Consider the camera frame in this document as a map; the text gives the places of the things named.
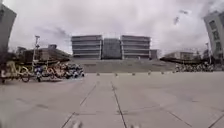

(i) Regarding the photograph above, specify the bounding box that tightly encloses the grey paved plaza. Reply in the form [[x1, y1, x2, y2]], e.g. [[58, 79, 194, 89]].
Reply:
[[0, 71, 224, 128]]

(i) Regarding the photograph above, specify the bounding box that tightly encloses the large grey central building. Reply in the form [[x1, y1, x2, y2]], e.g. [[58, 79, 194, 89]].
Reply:
[[70, 34, 159, 61]]

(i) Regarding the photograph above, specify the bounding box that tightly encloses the low brown building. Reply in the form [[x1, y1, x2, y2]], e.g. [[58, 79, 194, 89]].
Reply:
[[15, 44, 72, 64]]

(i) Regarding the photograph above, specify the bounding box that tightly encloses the wide stone stairway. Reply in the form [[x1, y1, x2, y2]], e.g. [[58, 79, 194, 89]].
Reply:
[[71, 58, 178, 74]]

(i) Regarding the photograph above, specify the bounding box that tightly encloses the row of parked bicycles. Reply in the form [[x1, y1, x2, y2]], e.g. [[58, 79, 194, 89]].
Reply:
[[0, 59, 86, 84], [173, 61, 216, 74]]

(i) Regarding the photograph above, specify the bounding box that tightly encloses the grey tall building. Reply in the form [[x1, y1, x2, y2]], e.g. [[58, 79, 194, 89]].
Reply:
[[203, 10, 224, 64], [0, 3, 18, 64]]

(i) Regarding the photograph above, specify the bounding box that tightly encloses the low pale building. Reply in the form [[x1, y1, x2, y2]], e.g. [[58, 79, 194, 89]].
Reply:
[[163, 50, 203, 62]]

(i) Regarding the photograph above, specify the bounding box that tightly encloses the lamp pole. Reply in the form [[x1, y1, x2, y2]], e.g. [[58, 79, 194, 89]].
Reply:
[[31, 35, 41, 68]]

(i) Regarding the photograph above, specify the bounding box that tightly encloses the row of small bollards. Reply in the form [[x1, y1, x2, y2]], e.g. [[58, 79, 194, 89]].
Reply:
[[95, 70, 166, 77]]

